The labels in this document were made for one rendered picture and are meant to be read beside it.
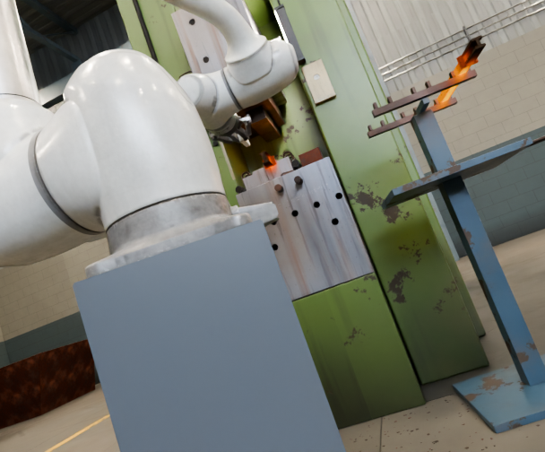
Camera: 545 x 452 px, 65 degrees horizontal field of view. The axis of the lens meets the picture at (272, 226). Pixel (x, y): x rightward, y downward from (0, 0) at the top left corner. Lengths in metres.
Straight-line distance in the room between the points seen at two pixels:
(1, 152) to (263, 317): 0.38
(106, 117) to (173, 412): 0.32
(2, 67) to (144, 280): 0.40
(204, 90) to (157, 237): 0.57
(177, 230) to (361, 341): 1.19
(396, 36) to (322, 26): 6.44
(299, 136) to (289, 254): 0.80
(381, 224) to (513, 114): 6.48
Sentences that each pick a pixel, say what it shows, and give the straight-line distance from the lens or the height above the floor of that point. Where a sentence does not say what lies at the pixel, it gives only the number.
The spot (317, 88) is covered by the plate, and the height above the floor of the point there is 1.24.
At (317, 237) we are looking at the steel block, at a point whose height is 0.65.
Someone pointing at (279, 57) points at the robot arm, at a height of 0.99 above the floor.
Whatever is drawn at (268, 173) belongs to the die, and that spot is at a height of 0.96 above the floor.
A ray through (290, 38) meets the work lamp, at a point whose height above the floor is 1.49.
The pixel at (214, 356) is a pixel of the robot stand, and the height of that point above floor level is 0.49.
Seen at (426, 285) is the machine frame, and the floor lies 0.35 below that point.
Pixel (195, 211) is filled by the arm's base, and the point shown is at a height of 0.64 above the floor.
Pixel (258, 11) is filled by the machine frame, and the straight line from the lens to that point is 2.36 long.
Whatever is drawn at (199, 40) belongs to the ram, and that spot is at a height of 1.59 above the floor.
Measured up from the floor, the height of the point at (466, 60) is 0.93.
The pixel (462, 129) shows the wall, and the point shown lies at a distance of 7.92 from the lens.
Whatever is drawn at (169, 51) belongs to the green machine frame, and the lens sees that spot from 2.18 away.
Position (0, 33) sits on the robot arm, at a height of 1.00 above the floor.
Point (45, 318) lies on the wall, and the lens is 10.42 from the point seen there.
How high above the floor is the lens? 0.52
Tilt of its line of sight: 8 degrees up
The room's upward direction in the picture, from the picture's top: 20 degrees counter-clockwise
